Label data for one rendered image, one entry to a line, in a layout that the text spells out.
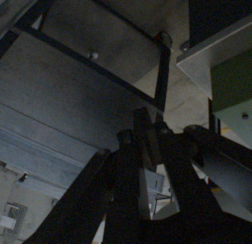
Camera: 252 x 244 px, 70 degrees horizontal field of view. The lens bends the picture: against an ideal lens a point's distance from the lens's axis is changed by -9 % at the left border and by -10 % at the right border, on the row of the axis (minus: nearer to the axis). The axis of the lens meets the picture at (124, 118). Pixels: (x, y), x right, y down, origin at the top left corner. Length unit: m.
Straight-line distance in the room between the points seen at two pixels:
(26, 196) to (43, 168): 0.75
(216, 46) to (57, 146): 0.42
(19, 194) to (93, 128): 0.78
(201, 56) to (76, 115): 0.41
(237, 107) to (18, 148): 0.48
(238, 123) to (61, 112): 0.45
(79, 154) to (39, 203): 0.82
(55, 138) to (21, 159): 0.10
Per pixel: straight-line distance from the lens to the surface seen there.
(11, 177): 0.57
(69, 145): 0.54
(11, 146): 0.55
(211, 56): 0.31
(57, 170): 0.55
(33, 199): 1.30
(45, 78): 0.62
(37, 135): 0.53
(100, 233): 12.34
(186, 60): 0.32
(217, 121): 0.89
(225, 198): 0.31
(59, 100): 0.60
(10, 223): 0.62
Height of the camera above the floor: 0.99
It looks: 31 degrees down
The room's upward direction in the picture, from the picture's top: 166 degrees counter-clockwise
